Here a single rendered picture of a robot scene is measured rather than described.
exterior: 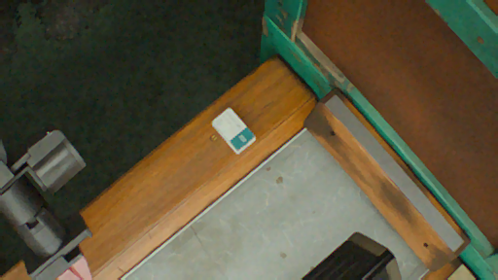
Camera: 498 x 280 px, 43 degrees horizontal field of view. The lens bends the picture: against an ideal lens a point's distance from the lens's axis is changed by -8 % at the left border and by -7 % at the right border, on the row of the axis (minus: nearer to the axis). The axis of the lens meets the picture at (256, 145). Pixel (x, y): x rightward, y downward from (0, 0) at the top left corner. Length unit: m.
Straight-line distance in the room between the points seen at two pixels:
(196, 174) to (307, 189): 0.17
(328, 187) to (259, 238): 0.13
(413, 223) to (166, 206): 0.36
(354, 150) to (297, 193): 0.13
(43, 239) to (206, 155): 0.32
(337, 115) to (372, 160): 0.08
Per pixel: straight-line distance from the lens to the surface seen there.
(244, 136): 1.02
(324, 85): 1.02
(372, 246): 0.69
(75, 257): 0.86
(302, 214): 1.04
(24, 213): 0.83
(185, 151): 1.04
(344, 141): 0.97
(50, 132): 0.82
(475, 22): 0.61
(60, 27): 2.02
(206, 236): 1.03
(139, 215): 1.02
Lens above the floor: 1.77
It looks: 75 degrees down
